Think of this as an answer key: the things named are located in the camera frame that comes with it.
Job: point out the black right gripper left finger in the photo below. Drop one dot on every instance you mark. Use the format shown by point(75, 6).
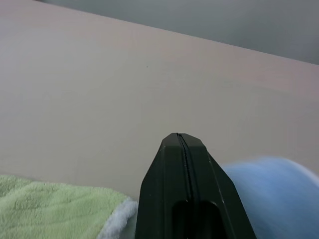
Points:
point(162, 189)

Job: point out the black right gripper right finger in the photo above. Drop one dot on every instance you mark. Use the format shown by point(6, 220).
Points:
point(214, 199)

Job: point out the light blue fluffy cloth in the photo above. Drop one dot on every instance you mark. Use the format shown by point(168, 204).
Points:
point(276, 194)

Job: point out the green fluffy towel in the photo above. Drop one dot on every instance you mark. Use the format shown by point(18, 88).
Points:
point(49, 209)

